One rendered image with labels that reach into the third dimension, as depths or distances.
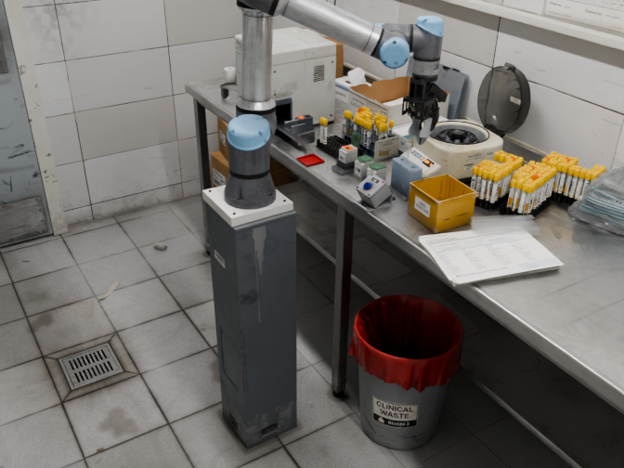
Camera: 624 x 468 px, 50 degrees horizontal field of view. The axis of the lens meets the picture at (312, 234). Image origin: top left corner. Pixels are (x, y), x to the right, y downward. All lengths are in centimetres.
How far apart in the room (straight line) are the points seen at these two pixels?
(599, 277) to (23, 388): 206
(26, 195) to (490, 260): 249
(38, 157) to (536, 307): 259
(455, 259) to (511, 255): 15
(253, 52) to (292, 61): 52
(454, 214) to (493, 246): 15
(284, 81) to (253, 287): 79
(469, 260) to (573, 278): 25
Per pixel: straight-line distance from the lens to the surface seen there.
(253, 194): 187
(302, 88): 245
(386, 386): 220
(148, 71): 363
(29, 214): 366
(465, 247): 179
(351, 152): 214
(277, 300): 206
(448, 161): 211
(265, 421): 236
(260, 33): 189
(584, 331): 160
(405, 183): 201
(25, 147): 352
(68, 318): 310
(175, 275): 326
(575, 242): 193
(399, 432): 234
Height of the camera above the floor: 180
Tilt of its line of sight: 31 degrees down
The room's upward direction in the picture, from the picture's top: 1 degrees clockwise
